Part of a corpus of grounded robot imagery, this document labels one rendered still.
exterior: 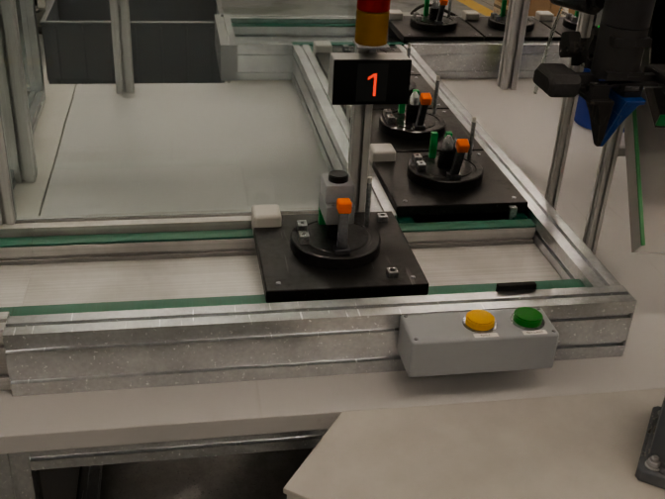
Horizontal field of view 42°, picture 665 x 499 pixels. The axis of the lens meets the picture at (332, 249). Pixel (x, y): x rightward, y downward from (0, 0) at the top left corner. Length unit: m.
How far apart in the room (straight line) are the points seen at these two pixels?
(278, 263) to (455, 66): 1.38
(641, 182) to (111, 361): 0.86
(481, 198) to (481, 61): 1.07
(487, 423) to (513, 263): 0.36
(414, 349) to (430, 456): 0.14
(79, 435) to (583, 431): 0.67
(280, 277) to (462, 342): 0.28
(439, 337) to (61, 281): 0.59
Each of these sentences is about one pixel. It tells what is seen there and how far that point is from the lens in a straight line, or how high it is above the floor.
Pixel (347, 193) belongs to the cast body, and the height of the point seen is 1.07.
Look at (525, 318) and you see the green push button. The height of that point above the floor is 0.97.
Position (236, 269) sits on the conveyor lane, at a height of 0.92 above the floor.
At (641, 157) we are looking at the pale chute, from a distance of 1.47.
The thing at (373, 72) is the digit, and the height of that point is 1.22.
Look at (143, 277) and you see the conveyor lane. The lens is 1.37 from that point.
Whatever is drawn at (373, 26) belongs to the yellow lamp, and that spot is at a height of 1.29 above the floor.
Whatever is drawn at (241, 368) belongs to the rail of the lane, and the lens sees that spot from 1.22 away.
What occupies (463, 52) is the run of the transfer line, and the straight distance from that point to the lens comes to 2.56.
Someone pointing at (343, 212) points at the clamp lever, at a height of 1.06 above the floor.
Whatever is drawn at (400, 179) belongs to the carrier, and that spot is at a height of 0.97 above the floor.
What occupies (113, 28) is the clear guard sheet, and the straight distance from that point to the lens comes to 1.34.
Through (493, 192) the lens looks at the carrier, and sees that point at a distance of 1.58.
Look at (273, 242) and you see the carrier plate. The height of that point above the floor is 0.97.
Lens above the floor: 1.61
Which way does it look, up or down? 29 degrees down
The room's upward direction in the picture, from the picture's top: 3 degrees clockwise
